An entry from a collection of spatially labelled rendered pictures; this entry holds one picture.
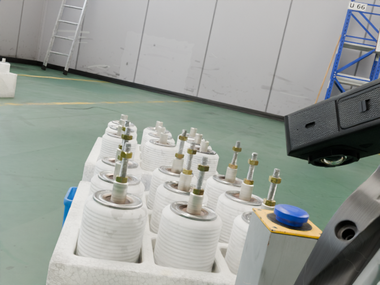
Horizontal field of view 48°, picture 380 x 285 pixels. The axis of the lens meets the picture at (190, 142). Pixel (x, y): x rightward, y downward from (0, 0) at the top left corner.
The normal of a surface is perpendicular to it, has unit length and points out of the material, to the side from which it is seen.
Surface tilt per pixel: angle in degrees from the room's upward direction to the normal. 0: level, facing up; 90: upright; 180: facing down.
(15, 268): 0
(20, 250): 0
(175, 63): 90
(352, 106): 84
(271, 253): 90
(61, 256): 0
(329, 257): 72
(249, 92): 90
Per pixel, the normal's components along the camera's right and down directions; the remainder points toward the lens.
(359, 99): -0.81, -0.18
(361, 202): -0.43, -0.71
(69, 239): 0.20, -0.97
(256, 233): -0.97, -0.18
